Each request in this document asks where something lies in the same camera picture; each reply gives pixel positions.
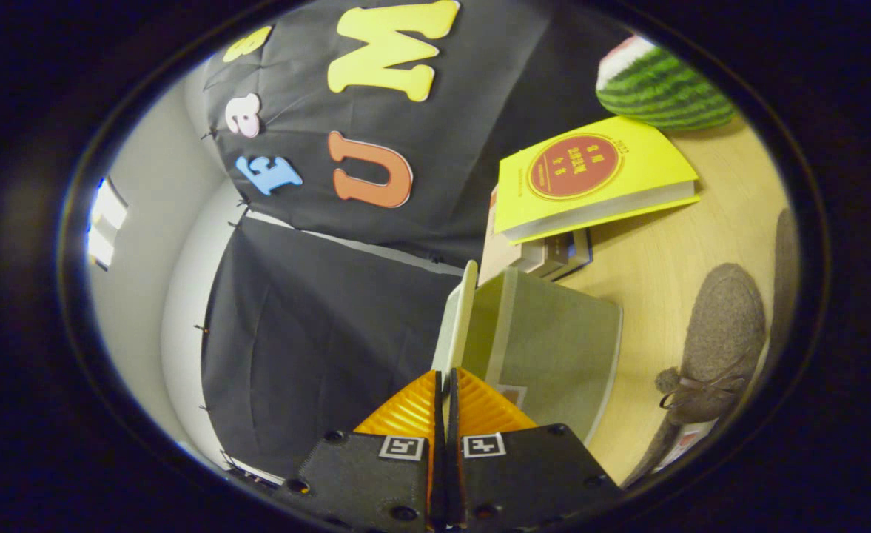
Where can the grey-green fabric storage box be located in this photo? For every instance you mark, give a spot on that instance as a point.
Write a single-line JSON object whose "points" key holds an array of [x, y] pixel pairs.
{"points": [[546, 348]]}

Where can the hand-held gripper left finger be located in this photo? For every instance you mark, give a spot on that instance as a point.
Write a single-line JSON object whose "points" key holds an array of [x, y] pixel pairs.
{"points": [[383, 481]]}

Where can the white printed papers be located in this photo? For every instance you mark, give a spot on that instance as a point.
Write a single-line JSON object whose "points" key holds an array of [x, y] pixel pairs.
{"points": [[254, 470]]}

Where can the long ceiling light panel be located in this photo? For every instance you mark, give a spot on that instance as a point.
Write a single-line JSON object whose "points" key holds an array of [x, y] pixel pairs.
{"points": [[106, 222]]}

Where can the beige book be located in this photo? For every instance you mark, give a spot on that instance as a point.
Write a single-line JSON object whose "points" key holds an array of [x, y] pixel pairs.
{"points": [[496, 255]]}

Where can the watermelon slice plush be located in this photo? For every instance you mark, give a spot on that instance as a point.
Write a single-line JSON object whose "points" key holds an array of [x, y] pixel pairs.
{"points": [[657, 89]]}

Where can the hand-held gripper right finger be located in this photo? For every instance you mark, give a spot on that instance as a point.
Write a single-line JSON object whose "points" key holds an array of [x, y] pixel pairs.
{"points": [[524, 474]]}

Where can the yellow book red circle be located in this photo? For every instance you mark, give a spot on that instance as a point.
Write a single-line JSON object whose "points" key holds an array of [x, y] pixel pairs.
{"points": [[650, 185]]}

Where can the brown fuzzy shoe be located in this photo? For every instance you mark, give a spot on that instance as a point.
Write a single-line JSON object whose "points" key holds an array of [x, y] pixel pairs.
{"points": [[724, 326], [784, 281]]}

